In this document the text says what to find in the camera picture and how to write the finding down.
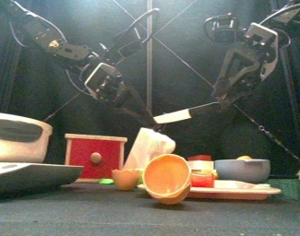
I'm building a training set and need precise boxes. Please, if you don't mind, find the white spatula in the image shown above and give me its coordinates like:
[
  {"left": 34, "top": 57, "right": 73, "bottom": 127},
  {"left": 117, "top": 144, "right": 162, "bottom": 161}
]
[{"left": 151, "top": 101, "right": 220, "bottom": 125}]

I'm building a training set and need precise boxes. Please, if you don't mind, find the diagonal metal brace rod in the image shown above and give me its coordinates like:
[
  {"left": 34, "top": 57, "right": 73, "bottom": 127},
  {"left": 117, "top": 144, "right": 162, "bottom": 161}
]
[
  {"left": 112, "top": 0, "right": 300, "bottom": 169},
  {"left": 41, "top": 0, "right": 198, "bottom": 123}
]

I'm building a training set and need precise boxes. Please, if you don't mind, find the white crumpled cloth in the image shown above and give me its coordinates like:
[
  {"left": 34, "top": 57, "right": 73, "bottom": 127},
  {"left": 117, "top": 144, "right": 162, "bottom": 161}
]
[{"left": 120, "top": 126, "right": 176, "bottom": 171}]

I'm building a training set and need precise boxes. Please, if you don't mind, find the red wooden drawer box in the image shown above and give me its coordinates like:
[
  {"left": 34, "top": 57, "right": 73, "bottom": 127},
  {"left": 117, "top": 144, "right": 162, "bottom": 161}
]
[{"left": 63, "top": 133, "right": 128, "bottom": 183}]

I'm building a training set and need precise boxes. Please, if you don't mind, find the red toy block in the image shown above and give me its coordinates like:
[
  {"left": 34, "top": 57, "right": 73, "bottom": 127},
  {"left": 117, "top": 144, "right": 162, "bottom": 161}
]
[{"left": 186, "top": 154, "right": 212, "bottom": 162}]

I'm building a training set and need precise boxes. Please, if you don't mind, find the small orange cup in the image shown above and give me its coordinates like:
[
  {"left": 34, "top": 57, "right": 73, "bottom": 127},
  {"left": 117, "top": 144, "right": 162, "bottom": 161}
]
[{"left": 109, "top": 168, "right": 141, "bottom": 192}]

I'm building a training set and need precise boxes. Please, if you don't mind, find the white toy block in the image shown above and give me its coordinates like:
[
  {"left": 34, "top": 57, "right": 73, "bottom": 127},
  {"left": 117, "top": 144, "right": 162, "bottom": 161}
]
[{"left": 186, "top": 159, "right": 214, "bottom": 171}]

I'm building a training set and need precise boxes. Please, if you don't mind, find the large orange bowl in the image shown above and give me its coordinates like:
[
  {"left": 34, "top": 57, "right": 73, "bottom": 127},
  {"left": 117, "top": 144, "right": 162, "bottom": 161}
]
[{"left": 140, "top": 153, "right": 192, "bottom": 206}]

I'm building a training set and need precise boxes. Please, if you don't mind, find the blue-grey bowl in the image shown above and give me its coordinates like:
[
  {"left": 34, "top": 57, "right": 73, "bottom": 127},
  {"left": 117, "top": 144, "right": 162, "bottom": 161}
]
[{"left": 212, "top": 158, "right": 271, "bottom": 184}]

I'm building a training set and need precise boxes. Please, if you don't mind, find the red toy can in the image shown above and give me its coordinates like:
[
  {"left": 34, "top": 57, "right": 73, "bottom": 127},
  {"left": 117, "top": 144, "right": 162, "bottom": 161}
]
[{"left": 190, "top": 171, "right": 215, "bottom": 189}]

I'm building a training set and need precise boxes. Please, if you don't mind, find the pink tray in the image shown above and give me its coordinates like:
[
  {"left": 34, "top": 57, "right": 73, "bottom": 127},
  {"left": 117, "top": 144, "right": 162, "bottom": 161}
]
[{"left": 135, "top": 179, "right": 282, "bottom": 201}]

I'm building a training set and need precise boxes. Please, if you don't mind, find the grey flat pan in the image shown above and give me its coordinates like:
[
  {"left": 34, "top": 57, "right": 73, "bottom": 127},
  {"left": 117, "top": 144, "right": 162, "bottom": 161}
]
[{"left": 0, "top": 161, "right": 85, "bottom": 197}]

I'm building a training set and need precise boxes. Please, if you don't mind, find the green block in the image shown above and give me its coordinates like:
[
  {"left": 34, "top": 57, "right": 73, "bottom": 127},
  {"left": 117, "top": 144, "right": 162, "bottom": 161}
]
[{"left": 269, "top": 178, "right": 300, "bottom": 202}]

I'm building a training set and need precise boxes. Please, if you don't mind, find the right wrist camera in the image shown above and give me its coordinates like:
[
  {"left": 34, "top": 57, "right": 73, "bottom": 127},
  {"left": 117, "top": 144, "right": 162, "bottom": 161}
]
[{"left": 202, "top": 12, "right": 242, "bottom": 44}]

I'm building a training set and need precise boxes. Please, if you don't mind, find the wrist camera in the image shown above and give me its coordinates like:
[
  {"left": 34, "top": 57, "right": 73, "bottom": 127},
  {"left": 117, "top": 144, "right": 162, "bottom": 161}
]
[
  {"left": 103, "top": 27, "right": 146, "bottom": 65},
  {"left": 202, "top": 12, "right": 242, "bottom": 44}
]

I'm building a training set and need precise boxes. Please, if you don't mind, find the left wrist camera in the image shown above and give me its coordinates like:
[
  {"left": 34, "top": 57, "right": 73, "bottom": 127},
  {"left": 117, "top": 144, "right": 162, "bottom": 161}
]
[{"left": 103, "top": 27, "right": 146, "bottom": 65}]

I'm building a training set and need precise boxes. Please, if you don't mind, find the vertical metal frame pole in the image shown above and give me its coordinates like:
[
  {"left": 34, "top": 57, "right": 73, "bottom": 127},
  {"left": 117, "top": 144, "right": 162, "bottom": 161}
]
[{"left": 144, "top": 0, "right": 154, "bottom": 115}]

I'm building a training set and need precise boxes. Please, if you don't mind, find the white pot with dark handle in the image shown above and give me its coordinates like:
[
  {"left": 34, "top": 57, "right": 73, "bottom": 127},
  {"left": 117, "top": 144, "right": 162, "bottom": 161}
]
[{"left": 0, "top": 112, "right": 53, "bottom": 164}]

